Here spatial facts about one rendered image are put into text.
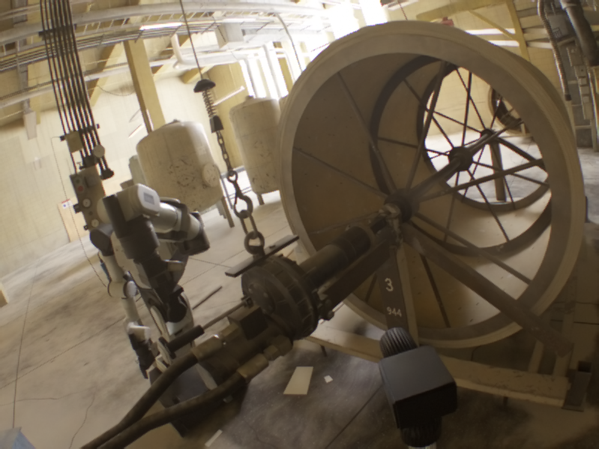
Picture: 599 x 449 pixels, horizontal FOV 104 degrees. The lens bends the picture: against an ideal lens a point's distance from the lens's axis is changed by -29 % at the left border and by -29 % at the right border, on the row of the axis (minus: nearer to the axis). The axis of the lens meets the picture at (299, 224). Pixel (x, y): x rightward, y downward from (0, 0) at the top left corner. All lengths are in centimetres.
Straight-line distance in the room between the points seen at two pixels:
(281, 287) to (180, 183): 475
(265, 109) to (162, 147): 246
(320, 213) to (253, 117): 486
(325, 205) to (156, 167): 385
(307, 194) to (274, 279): 134
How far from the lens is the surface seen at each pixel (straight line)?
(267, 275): 92
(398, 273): 147
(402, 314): 160
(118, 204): 75
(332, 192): 237
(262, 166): 694
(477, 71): 132
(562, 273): 150
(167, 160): 557
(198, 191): 559
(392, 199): 155
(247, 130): 696
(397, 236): 142
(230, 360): 93
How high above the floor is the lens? 139
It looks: 16 degrees down
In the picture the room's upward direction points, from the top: 17 degrees counter-clockwise
